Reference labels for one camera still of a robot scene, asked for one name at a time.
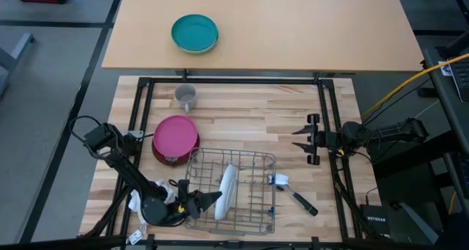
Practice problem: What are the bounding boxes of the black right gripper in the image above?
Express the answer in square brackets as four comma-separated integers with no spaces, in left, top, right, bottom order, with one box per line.
[291,113,345,166]

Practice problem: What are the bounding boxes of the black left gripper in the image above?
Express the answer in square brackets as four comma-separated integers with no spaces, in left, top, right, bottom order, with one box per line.
[177,179,224,221]

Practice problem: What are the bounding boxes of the red plate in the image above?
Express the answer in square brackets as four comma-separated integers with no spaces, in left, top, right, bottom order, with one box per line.
[151,132,202,167]

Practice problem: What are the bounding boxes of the pink plate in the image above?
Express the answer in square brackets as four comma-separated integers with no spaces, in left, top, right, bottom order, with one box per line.
[152,114,199,159]

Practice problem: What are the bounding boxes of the white plate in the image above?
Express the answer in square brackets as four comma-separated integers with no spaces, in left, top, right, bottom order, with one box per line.
[213,163,239,221]

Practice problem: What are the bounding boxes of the white crumpled cloth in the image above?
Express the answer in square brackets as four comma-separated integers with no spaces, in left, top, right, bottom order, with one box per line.
[127,177,177,225]

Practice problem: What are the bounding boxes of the white label tag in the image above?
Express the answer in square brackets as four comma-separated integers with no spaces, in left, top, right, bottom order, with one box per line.
[127,229,144,246]

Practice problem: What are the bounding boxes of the grey mug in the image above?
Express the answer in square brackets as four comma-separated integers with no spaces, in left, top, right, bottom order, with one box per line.
[173,83,200,114]

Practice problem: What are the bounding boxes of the light wood desk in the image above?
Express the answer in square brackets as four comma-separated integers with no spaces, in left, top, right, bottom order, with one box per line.
[101,0,425,73]

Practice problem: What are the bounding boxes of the dark side desk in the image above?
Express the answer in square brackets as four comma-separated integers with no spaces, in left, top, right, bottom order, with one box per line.
[423,46,469,159]

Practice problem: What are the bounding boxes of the teal plate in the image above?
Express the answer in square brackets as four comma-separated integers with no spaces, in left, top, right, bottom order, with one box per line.
[170,13,220,53]

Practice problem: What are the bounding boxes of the white printed sticker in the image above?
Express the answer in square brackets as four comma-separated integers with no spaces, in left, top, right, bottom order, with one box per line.
[437,60,455,77]

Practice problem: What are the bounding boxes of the black keyboard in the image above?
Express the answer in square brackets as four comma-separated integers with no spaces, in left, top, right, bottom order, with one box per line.
[448,60,469,104]

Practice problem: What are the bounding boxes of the grey bench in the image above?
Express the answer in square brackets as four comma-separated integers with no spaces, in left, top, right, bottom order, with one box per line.
[0,32,36,99]

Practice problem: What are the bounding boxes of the grey wire dish rack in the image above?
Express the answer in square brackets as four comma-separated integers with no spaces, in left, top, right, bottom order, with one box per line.
[182,147,278,237]

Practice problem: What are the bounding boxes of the dish brush black handle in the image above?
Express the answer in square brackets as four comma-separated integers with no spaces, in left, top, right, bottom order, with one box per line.
[269,172,320,218]

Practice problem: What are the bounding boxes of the black metal frame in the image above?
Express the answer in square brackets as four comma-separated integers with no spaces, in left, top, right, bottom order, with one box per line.
[78,76,369,246]

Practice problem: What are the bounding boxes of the black Netgear network switch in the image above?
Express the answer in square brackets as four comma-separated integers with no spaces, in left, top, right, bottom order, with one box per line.
[360,204,391,237]

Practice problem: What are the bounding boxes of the yellow cable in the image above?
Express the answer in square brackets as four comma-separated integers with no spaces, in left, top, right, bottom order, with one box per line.
[361,53,469,120]

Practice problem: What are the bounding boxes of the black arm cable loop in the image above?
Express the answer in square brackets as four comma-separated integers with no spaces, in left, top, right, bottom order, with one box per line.
[68,114,103,160]

